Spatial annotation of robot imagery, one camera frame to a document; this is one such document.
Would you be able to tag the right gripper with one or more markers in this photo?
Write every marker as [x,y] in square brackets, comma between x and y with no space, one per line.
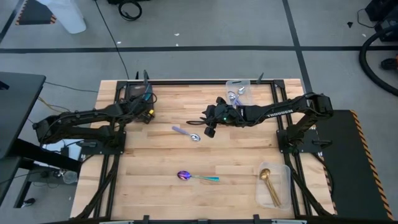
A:
[224,115]

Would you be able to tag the grey translucent plastic bin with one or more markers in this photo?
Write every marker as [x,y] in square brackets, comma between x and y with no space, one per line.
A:
[133,88]

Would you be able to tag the clear shallow plastic container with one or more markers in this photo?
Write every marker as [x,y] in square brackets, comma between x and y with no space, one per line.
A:
[284,186]

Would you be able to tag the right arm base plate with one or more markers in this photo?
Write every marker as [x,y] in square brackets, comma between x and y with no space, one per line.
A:
[311,140]

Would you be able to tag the black hazard-striped floor mat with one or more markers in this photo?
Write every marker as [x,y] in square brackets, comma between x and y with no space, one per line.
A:
[34,14]

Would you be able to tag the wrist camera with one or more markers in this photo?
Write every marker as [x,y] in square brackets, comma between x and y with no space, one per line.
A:
[149,118]
[210,132]

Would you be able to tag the black power adapter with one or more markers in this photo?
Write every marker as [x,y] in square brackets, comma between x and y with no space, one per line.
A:
[64,151]

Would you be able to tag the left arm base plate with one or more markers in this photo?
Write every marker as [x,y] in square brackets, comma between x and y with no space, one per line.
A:
[90,149]

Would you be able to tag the black desk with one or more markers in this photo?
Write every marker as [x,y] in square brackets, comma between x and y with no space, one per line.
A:
[18,109]

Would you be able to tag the small black triangular piece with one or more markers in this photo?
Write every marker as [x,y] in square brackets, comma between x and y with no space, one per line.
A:
[350,24]

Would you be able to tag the black desk foot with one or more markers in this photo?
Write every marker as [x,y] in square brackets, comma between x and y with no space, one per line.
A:
[28,202]

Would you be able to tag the white board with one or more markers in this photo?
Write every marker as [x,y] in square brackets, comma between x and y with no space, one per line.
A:
[54,149]

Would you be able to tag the black orange object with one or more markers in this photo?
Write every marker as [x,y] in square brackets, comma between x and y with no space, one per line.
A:
[390,64]

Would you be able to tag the iridescent purple teal spoon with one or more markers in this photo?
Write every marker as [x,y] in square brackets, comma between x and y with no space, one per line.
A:
[184,175]
[148,92]

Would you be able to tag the black aluminium table frame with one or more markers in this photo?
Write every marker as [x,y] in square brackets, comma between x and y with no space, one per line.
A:
[186,82]

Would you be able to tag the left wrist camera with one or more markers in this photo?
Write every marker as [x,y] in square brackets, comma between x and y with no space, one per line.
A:
[149,118]

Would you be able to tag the black hazard-striped platform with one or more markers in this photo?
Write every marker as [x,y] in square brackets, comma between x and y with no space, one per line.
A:
[342,161]

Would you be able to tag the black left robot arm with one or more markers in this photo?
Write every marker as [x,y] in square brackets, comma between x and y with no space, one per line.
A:
[93,112]

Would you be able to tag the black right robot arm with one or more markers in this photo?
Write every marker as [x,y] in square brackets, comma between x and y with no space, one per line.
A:
[280,110]

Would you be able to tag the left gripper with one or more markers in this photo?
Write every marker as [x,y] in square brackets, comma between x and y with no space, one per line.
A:
[136,104]

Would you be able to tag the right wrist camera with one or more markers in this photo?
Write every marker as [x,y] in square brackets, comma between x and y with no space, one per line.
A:
[210,132]

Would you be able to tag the clear round cup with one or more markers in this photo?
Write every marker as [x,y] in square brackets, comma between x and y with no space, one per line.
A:
[70,177]

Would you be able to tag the black floor equipment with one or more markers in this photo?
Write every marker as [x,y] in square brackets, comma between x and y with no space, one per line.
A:
[385,12]

